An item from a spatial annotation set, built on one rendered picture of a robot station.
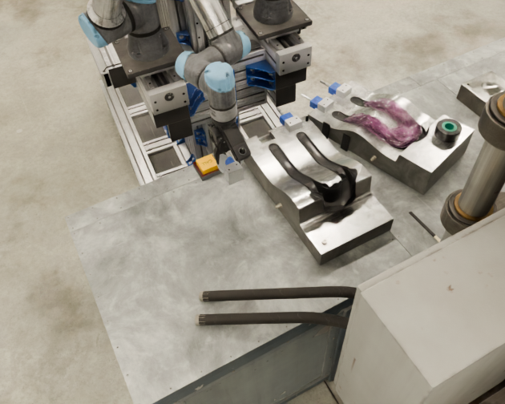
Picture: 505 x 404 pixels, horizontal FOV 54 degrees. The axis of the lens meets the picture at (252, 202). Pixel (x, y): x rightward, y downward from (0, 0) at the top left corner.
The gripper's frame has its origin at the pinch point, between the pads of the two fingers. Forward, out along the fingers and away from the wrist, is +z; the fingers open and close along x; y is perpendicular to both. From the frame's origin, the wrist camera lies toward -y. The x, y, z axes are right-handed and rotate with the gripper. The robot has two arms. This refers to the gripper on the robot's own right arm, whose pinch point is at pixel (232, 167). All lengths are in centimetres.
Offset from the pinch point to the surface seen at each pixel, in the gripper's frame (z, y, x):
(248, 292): 8.8, -36.2, 14.2
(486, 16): 95, 121, -263
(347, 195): 7.2, -22.3, -28.2
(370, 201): 8.8, -27.0, -33.8
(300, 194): 1.4, -18.7, -13.3
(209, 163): 11.3, 15.1, 2.0
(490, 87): 9, -5, -105
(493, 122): -59, -62, -19
